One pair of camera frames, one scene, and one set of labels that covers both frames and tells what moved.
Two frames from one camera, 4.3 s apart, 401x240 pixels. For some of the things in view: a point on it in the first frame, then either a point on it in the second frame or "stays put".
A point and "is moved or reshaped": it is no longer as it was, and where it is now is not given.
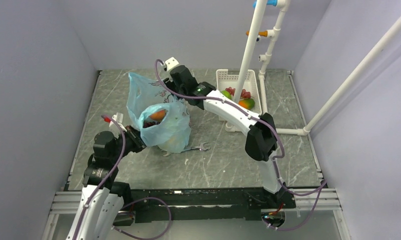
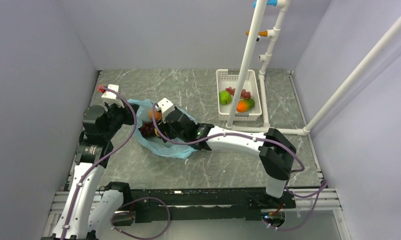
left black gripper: x=135 y=136 to x=125 y=111
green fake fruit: x=227 y=93 stays put
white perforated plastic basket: x=225 y=78 stays put
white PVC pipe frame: x=258 y=16 stays put
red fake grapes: x=244 y=94 stays put
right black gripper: x=169 y=84 to x=163 y=127
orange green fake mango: x=248 y=103 stays put
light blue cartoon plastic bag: x=172 y=134 is moved or reshaped
